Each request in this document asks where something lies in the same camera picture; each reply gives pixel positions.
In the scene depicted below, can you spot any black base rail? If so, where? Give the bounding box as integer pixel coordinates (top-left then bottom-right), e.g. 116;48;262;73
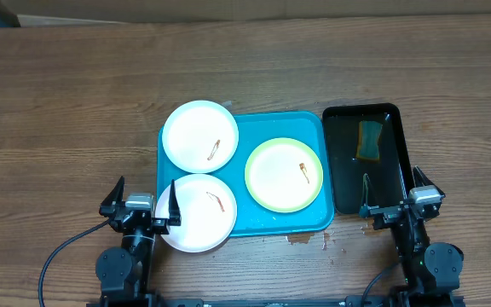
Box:
86;293;466;307

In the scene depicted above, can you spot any teal plastic tray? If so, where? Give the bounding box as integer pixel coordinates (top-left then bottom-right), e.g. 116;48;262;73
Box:
157;111;335;237

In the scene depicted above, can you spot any green yellow sponge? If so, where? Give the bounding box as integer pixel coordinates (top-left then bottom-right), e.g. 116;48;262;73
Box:
355;120;383;162

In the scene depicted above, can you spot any yellow-green rimmed plate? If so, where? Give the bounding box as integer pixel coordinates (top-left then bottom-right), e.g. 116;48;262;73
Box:
245;137;324;213

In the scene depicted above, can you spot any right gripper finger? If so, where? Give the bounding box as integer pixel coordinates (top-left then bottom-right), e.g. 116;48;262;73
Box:
412;165;442;194
359;173;378;218

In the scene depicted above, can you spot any white plate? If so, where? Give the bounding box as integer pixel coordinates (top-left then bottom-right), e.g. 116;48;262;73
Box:
161;100;240;173
162;174;237;252

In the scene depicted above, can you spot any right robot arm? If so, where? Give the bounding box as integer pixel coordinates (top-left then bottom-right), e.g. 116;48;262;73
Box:
360;166;464;306

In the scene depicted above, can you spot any black water tray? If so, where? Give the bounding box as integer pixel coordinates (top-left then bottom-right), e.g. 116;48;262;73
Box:
322;103;413;215

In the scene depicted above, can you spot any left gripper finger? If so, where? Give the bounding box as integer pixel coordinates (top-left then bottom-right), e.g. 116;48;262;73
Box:
168;179;182;226
99;176;125;217

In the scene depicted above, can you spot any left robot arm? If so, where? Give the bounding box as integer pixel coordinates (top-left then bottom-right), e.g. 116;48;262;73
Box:
95;177;182;306

